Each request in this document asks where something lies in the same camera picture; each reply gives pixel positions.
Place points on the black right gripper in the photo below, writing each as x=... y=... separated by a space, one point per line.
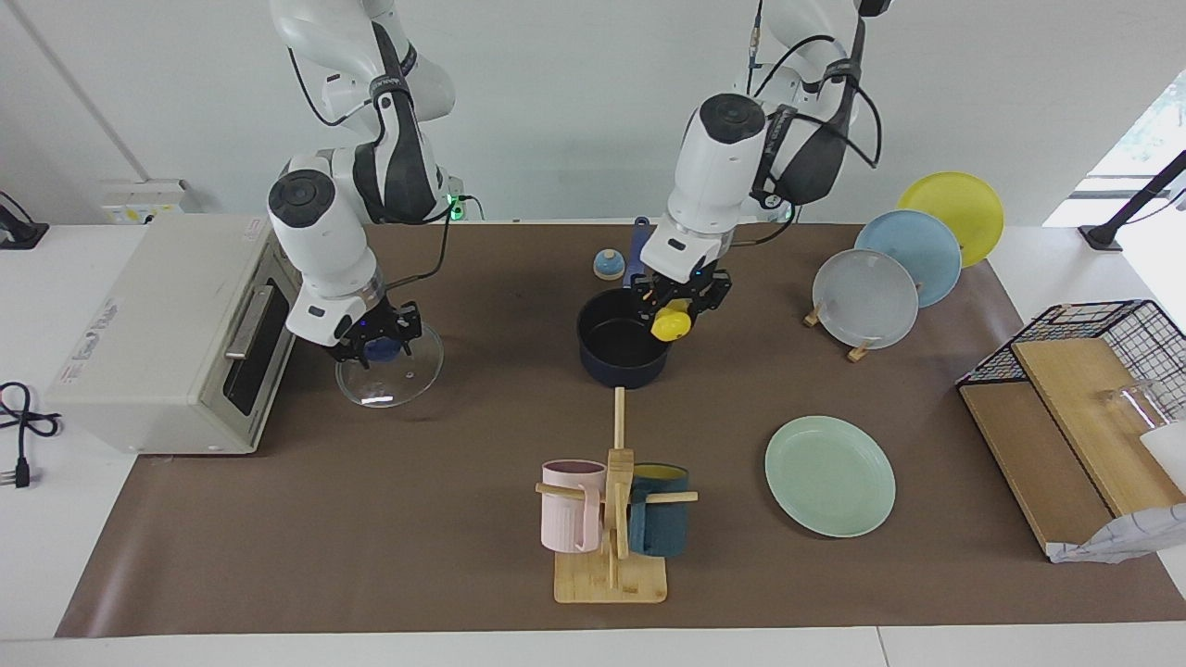
x=375 y=322

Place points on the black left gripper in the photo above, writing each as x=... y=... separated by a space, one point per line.
x=686 y=285

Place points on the yellow potato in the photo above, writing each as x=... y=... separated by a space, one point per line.
x=672 y=326

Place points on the glass lid blue knob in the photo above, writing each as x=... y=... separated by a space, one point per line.
x=389 y=389

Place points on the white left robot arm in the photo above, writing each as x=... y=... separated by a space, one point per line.
x=718 y=176

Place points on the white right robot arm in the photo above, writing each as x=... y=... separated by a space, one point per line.
x=315 y=232

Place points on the wooden plate rack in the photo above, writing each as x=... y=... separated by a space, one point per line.
x=860 y=351

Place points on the grey plate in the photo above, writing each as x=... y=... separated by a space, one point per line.
x=866 y=298

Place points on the pale green plate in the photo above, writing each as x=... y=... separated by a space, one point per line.
x=829 y=477

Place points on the light blue plate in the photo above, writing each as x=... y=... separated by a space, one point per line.
x=927 y=250

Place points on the yellow plate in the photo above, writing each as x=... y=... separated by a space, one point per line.
x=964 y=204

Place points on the small blue knob lid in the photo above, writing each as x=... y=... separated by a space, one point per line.
x=609 y=267

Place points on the brown table mat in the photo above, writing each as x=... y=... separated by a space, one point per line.
x=417 y=519

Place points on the dark teal mug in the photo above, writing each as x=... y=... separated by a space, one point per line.
x=662 y=533

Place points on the beige toaster oven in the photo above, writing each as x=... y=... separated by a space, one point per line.
x=148 y=324

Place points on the pink mug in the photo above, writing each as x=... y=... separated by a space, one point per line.
x=570 y=519

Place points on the wooden mug tree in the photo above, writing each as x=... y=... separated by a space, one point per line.
x=611 y=579

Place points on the dark wooden board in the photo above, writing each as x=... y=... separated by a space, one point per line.
x=1028 y=454

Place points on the light wooden board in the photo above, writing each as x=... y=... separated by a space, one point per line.
x=1084 y=408

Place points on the black clamp stand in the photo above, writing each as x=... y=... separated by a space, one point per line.
x=1103 y=236

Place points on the clear glass cup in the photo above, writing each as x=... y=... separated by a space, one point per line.
x=1135 y=403

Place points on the white printed plastic bag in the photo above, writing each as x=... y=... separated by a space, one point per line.
x=1130 y=535

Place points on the white wall socket box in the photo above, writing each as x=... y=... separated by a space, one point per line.
x=139 y=199

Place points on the black desk mount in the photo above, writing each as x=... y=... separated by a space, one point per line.
x=23 y=236

